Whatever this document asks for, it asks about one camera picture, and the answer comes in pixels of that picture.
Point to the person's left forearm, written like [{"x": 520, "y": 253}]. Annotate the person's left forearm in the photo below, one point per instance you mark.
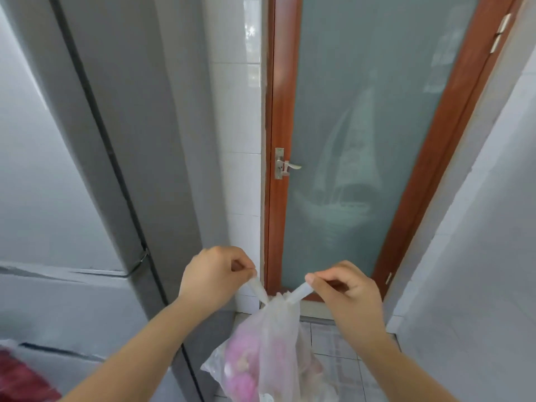
[{"x": 138, "y": 355}]

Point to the small metal door hinge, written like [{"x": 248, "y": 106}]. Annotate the small metal door hinge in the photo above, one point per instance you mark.
[{"x": 388, "y": 278}]

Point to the person's right hand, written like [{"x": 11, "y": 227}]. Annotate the person's right hand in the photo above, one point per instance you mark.
[{"x": 356, "y": 301}]

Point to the person's left thumb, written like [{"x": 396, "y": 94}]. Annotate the person's left thumb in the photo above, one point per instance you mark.
[{"x": 244, "y": 276}]

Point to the pale beige food item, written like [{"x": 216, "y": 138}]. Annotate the pale beige food item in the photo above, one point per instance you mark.
[{"x": 309, "y": 360}]

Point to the person's right forearm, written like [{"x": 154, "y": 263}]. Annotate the person's right forearm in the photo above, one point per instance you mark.
[{"x": 377, "y": 364}]

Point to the person's right thumb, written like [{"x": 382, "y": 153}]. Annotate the person's right thumb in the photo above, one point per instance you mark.
[{"x": 333, "y": 290}]

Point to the pink food item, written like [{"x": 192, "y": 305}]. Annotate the pink food item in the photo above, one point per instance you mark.
[{"x": 245, "y": 364}]

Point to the grey refrigerator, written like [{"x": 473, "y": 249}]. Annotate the grey refrigerator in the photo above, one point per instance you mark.
[{"x": 104, "y": 163}]

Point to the translucent white plastic bag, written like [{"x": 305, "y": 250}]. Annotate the translucent white plastic bag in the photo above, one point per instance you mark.
[{"x": 272, "y": 343}]

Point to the wooden frosted glass door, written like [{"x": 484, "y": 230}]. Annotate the wooden frosted glass door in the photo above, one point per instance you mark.
[{"x": 356, "y": 142}]

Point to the person's left hand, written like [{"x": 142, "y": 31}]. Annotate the person's left hand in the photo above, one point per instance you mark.
[{"x": 207, "y": 276}]

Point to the white door hinge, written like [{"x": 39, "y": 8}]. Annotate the white door hinge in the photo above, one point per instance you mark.
[{"x": 500, "y": 33}]

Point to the red plastic bag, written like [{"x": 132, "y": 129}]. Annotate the red plastic bag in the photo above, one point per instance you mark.
[{"x": 21, "y": 376}]

